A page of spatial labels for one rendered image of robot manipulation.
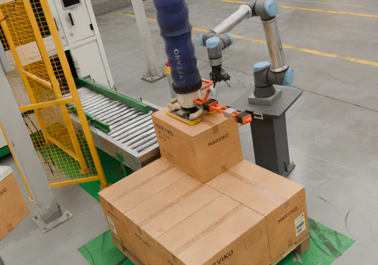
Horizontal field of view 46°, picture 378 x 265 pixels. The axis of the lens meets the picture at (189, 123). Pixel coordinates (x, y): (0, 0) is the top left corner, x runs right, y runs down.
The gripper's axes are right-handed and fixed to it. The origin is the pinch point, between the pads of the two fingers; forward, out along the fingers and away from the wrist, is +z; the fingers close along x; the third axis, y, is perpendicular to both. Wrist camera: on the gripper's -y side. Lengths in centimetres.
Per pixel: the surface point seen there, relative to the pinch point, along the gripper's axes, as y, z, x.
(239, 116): -18.8, 11.7, 3.8
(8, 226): 65, 55, 151
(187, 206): -1, 67, 47
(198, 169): 12, 55, 24
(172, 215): -2, 67, 60
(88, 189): 165, 122, 65
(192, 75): 31.4, -6.2, 1.6
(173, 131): 39, 33, 23
